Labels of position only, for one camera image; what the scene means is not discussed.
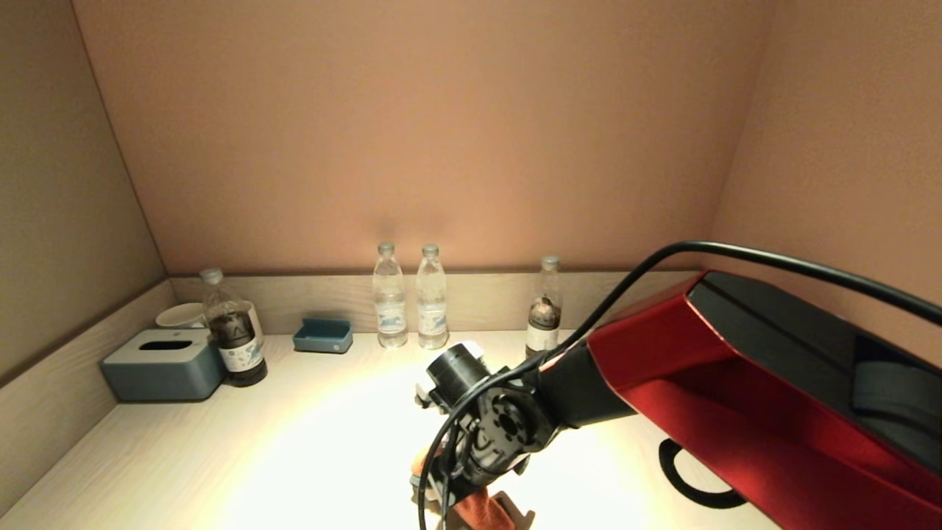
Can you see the orange microfibre cloth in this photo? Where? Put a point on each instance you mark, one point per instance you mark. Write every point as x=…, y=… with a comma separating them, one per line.
x=482, y=511

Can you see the slim dark drink bottle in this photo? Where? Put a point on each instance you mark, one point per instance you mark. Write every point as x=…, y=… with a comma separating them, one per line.
x=543, y=324

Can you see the blue-grey tissue box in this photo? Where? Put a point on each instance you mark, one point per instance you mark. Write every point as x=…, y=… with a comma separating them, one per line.
x=163, y=372

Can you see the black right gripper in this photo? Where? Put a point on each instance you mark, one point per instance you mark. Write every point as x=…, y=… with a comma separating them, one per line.
x=508, y=427

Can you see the red and black right arm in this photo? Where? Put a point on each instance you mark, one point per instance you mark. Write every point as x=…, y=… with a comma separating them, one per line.
x=736, y=383

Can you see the clear water bottle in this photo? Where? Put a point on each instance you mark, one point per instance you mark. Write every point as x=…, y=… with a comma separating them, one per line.
x=389, y=309
x=432, y=309

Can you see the white ceramic mug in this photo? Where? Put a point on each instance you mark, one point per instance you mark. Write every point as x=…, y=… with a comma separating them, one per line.
x=175, y=316

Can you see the small blue tray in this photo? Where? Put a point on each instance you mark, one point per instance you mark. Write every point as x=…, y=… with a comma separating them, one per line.
x=322, y=338

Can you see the black wrist camera white mount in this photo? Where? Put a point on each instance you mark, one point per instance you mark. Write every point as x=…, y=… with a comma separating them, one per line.
x=456, y=372

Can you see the large dark drink bottle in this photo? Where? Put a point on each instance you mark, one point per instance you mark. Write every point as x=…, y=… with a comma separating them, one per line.
x=235, y=338

